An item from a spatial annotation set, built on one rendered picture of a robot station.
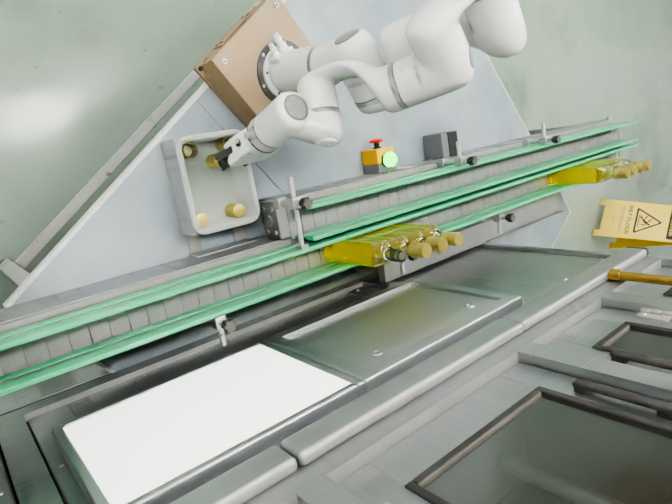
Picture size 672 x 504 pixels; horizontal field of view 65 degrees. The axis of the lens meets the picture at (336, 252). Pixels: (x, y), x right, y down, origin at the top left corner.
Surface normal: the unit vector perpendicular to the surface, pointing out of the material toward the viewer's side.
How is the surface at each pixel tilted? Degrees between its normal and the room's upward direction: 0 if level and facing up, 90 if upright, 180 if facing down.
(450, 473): 90
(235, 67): 5
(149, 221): 0
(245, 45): 5
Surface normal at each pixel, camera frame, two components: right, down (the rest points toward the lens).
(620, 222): -0.58, -0.26
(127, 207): 0.62, 0.07
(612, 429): -0.16, -0.96
